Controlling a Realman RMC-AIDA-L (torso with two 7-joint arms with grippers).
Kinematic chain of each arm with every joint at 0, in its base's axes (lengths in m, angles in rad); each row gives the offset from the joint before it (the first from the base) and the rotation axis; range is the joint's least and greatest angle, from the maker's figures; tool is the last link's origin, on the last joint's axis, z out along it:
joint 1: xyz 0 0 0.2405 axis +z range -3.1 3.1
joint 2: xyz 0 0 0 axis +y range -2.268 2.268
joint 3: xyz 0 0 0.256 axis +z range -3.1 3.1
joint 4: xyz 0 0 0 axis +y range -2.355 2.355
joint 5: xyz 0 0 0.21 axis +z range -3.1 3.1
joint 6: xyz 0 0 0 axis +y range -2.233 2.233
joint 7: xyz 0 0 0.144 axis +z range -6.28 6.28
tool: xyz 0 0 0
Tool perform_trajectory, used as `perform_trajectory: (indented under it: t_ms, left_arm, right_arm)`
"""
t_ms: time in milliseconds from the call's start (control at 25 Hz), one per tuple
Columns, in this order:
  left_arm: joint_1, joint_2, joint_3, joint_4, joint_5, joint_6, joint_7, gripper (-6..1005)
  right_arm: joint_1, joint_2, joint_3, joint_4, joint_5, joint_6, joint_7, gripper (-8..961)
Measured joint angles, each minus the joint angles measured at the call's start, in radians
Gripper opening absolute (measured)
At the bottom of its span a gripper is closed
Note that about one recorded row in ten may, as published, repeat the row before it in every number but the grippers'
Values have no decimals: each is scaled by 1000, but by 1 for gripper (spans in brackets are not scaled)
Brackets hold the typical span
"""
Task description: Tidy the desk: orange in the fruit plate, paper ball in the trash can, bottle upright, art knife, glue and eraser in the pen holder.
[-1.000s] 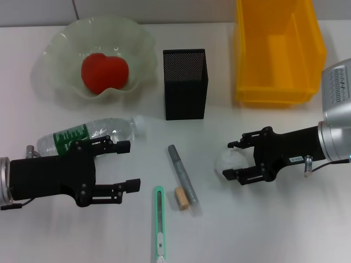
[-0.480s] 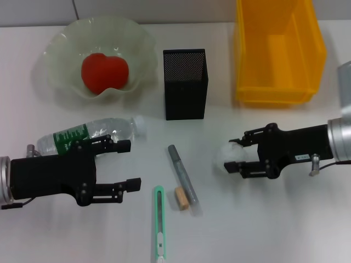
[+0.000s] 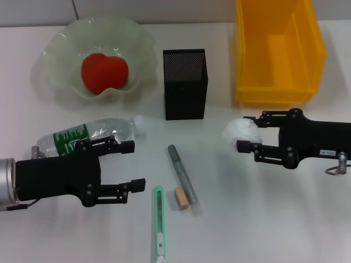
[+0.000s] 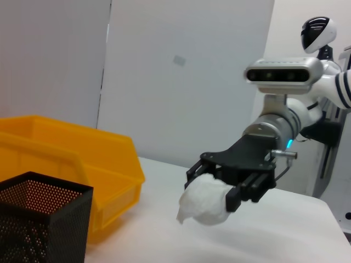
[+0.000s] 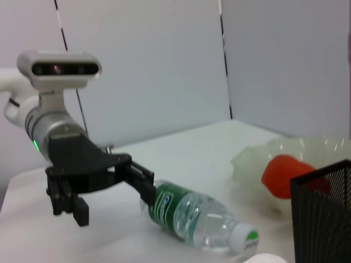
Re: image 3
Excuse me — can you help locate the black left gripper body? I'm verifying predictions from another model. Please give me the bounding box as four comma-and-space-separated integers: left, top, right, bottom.
15, 140, 102, 208

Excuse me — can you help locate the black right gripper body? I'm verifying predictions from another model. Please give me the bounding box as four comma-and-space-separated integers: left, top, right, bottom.
278, 108, 351, 170

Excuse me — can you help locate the white paper ball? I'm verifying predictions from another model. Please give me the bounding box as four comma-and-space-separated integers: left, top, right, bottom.
222, 117, 263, 145

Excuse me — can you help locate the clear green-label water bottle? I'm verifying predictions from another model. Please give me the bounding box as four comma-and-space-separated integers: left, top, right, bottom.
37, 115, 146, 158

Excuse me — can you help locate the red apple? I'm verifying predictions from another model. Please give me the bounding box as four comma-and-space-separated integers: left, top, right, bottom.
81, 53, 129, 95

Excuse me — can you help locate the green utility knife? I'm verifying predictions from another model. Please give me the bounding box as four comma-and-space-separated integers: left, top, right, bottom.
152, 185, 167, 261

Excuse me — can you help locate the grey marker pen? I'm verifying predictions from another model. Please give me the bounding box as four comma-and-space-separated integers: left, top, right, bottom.
167, 144, 199, 205

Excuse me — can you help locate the black mesh pen holder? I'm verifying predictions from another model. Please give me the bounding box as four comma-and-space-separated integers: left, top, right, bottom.
162, 48, 209, 121

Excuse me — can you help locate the pale green wavy fruit plate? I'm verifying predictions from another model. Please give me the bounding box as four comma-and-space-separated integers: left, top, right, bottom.
42, 16, 157, 100

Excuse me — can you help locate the yellow plastic bin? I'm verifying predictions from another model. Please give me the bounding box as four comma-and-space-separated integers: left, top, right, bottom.
234, 0, 327, 106

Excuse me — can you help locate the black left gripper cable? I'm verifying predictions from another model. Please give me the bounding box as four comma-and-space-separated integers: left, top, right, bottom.
5, 199, 41, 211

